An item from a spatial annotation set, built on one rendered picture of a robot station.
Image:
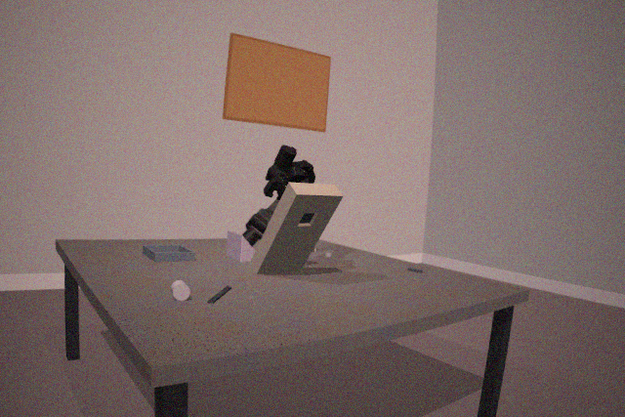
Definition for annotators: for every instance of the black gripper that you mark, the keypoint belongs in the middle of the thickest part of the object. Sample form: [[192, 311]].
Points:
[[277, 184]]

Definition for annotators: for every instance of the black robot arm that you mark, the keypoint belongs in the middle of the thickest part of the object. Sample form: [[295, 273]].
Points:
[[296, 172]]

